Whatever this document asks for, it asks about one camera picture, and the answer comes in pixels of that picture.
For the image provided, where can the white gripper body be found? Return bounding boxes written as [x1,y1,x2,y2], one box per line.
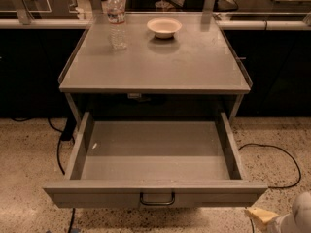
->
[267,214,300,233]

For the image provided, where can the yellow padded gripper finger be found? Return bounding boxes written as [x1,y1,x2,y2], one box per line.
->
[245,207,278,232]

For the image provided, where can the grey top drawer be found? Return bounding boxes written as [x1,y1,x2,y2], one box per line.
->
[44,114,267,208]

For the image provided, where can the white paper bowl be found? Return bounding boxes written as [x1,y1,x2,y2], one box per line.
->
[147,17,182,39]

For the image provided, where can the grey metal cabinet table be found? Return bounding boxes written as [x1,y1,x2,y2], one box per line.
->
[59,0,252,118]

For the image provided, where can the plastic cup with straw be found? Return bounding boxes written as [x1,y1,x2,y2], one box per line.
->
[155,0,171,12]

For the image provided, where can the clear plastic water bottle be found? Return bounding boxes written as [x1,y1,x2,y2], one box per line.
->
[107,0,126,50]

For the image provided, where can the black cable right floor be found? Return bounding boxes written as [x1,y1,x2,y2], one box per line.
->
[238,142,302,233]

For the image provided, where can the black cable floor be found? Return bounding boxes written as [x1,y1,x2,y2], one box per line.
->
[238,142,302,233]
[9,116,77,233]

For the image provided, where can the black cable left floor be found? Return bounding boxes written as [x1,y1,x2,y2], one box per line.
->
[9,116,77,233]

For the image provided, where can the white horizontal rail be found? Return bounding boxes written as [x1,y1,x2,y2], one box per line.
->
[0,18,311,32]

